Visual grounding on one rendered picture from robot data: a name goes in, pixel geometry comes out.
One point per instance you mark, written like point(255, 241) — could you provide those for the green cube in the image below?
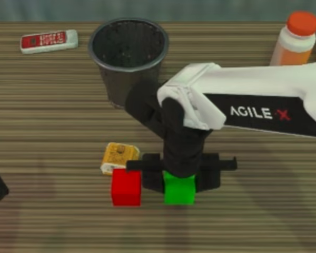
point(179, 191)

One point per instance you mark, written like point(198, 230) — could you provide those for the red cube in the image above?
point(126, 187)

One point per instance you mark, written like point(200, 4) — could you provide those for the small yellow printed box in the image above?
point(117, 156)

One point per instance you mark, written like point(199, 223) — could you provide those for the black mesh waste basket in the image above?
point(127, 47)

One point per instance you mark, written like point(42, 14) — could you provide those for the orange bottle with orange cap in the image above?
point(292, 44)

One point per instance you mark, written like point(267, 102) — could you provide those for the red and white flat box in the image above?
point(48, 40)

